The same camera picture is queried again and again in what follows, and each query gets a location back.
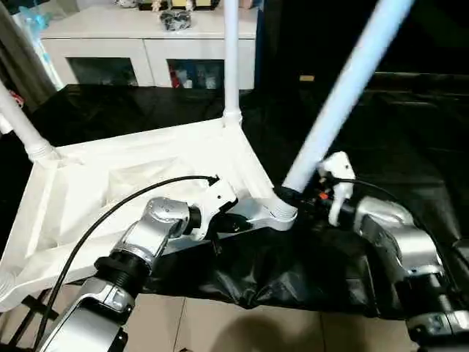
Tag black folding table frame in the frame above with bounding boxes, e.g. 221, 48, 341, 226
0, 293, 48, 352

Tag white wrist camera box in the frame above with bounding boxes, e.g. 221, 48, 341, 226
191, 176, 240, 240
319, 152, 357, 227

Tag white plastic table leg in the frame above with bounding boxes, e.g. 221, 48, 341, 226
223, 0, 243, 127
273, 0, 416, 228
0, 81, 56, 166

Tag white plastic table top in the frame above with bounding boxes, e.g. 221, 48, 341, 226
0, 121, 301, 309

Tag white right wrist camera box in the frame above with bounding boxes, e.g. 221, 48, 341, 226
319, 152, 357, 227

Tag white sideboard with glass doors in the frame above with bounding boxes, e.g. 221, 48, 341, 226
40, 0, 259, 90

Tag blue lit device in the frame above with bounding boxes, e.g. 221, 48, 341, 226
16, 6, 46, 41

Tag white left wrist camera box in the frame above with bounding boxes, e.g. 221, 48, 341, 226
191, 176, 240, 240

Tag grey curtain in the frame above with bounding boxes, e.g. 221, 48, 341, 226
0, 0, 63, 103

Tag black plastic mat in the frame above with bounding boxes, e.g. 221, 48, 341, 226
0, 82, 469, 323

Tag red wire basket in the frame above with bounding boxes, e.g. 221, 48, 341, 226
7, 89, 24, 109

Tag dark object on cabinet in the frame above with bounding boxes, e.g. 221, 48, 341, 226
160, 9, 193, 32

